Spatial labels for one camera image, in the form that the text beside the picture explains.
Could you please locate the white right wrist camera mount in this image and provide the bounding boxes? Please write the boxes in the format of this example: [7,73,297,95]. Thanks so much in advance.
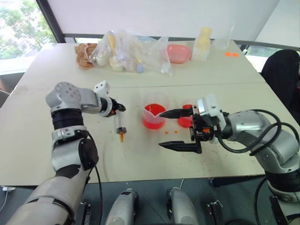
[196,93,227,118]

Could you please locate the black office chair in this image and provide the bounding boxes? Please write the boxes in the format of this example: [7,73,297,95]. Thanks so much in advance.
[261,49,300,114]

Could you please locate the black clamp bracket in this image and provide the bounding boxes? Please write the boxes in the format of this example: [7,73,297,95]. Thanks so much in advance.
[207,199,224,221]
[79,201,92,224]

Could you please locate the clear crumpled plastic bag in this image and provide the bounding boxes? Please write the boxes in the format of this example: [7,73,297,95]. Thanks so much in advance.
[140,36,174,77]

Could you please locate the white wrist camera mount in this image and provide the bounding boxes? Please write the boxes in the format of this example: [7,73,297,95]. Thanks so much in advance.
[93,80,111,97]
[196,93,227,118]

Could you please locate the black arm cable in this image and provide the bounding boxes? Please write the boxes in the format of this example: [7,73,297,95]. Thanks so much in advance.
[84,130,104,225]
[215,109,295,157]

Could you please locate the black window frame post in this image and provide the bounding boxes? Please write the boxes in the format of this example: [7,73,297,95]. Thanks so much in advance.
[35,0,67,44]

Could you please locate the large clear bag with bottles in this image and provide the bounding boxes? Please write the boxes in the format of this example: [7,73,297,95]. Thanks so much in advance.
[90,29,142,74]

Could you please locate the grey rounded robot leg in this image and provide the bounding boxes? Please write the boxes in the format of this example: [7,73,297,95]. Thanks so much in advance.
[166,187,200,225]
[105,188,139,225]

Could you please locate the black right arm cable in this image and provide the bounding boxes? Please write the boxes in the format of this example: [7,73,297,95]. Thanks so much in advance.
[215,109,295,157]

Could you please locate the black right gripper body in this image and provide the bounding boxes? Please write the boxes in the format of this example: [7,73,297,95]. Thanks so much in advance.
[189,105,218,143]

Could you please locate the clear stacked box yellow contents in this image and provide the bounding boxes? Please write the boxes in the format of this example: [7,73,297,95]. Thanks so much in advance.
[191,26,213,62]

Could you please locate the clear syringe with orange tip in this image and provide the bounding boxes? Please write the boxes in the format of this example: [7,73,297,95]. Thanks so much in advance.
[113,110,128,143]

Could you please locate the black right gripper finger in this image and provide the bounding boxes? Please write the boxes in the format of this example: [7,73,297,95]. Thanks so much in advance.
[157,108,194,119]
[158,140,203,155]

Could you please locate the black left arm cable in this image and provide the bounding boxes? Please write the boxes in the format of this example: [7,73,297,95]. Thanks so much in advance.
[84,130,104,225]

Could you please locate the small clear cup red liquid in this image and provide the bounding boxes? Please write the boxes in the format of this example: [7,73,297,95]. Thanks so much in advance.
[177,99,196,128]

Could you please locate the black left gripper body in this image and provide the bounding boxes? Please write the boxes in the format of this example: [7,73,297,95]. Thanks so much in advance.
[110,99,120,116]

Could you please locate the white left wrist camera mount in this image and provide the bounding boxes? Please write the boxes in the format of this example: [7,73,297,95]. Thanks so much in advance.
[93,80,111,97]

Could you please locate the empty clear beaker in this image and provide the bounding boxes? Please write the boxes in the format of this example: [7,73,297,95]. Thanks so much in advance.
[212,22,236,50]

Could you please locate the pink plastic soap dish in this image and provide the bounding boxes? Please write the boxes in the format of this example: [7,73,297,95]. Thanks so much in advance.
[166,44,192,64]

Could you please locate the clear measuring cup red liquid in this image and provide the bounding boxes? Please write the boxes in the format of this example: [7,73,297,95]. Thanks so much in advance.
[141,92,171,130]

